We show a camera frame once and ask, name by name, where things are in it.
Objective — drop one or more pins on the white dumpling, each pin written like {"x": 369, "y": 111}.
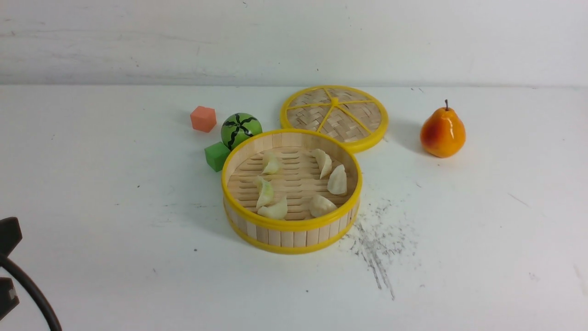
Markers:
{"x": 324, "y": 162}
{"x": 320, "y": 206}
{"x": 337, "y": 183}

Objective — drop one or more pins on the woven bamboo steamer lid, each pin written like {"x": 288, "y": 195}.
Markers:
{"x": 349, "y": 115}

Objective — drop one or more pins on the green striped watermelon ball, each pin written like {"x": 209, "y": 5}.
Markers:
{"x": 239, "y": 127}

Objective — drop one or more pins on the green foam cube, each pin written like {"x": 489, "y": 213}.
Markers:
{"x": 216, "y": 155}

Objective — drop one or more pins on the green dumpling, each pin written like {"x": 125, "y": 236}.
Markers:
{"x": 265, "y": 191}
{"x": 277, "y": 211}
{"x": 271, "y": 163}

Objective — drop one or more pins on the yellow-rimmed bamboo steamer tray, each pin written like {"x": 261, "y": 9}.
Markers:
{"x": 298, "y": 180}

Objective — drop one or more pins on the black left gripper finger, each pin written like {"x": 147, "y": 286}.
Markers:
{"x": 8, "y": 296}
{"x": 10, "y": 235}

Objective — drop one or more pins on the orange toy pear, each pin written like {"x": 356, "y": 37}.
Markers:
{"x": 443, "y": 133}

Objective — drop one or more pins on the orange foam cube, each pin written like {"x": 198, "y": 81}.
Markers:
{"x": 203, "y": 119}

